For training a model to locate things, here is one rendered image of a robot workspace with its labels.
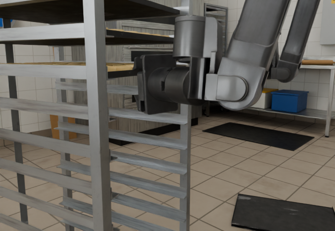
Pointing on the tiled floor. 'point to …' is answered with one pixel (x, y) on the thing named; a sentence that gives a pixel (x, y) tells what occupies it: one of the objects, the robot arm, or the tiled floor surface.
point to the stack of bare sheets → (280, 215)
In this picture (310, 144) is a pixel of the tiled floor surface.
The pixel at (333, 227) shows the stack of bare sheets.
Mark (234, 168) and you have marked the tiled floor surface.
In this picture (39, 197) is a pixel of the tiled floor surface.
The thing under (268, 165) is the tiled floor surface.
